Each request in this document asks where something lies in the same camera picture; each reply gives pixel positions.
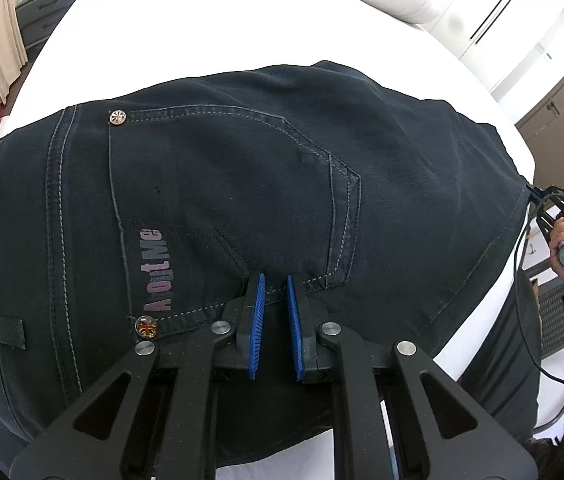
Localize black denim pants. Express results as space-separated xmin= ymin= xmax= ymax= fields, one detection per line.
xmin=0 ymin=62 xmax=540 ymax=471

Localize white wardrobe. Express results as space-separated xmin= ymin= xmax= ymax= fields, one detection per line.
xmin=427 ymin=0 xmax=564 ymax=101

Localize dark grey nightstand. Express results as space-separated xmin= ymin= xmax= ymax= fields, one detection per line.
xmin=15 ymin=0 xmax=76 ymax=50

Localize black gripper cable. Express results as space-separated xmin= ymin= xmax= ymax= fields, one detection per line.
xmin=511 ymin=199 xmax=564 ymax=430

